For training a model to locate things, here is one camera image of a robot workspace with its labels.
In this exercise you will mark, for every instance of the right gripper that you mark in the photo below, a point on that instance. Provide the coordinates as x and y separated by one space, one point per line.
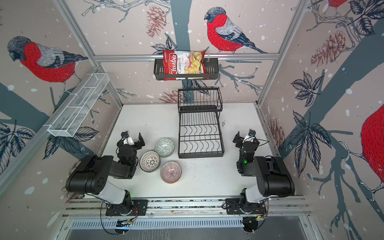
246 141

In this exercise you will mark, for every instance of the pink striped bowl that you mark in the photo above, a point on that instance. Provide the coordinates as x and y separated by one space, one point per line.
171 172

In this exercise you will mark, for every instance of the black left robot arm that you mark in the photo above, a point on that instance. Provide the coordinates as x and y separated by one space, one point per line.
90 177

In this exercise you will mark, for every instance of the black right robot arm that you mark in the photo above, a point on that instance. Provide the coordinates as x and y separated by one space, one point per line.
273 179

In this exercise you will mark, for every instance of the black white lattice bowl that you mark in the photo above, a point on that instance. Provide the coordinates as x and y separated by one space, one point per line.
150 161

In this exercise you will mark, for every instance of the green patterned bowl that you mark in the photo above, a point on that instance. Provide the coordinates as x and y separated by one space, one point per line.
164 147

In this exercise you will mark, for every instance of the red cassava chips bag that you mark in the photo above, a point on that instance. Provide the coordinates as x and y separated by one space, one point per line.
183 62

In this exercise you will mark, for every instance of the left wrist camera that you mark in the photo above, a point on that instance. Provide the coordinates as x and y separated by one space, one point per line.
127 139

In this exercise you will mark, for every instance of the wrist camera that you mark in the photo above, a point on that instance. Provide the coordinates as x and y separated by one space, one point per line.
251 135
127 139

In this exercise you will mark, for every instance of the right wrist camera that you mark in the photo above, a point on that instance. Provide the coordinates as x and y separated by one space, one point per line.
251 135

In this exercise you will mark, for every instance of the black wire dish rack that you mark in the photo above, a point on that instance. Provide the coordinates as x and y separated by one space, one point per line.
200 134

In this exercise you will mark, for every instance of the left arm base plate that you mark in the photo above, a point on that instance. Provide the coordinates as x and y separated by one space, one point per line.
128 208

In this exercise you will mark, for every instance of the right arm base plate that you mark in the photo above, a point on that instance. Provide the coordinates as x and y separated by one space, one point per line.
234 206

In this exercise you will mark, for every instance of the white mesh wall shelf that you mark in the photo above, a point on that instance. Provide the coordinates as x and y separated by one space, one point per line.
70 119

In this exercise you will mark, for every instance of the aluminium mounting rail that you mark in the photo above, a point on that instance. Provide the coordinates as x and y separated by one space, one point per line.
193 207

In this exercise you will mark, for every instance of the black wall basket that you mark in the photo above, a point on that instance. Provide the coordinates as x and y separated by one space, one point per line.
208 70

